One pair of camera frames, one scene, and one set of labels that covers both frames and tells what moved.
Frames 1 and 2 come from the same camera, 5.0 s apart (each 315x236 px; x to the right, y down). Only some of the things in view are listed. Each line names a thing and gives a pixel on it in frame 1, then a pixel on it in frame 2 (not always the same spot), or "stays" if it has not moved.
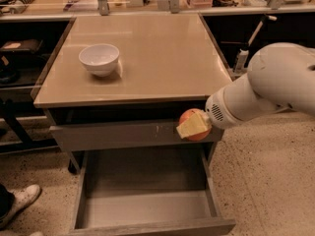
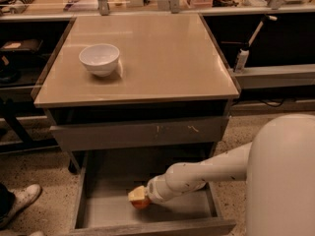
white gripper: x=217 y=112 to x=153 y=190
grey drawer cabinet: x=168 y=64 stays
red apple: x=187 y=114 to x=141 y=204
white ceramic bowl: x=99 y=59 stays
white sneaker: x=24 y=196 stays
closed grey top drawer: x=83 y=138 stays
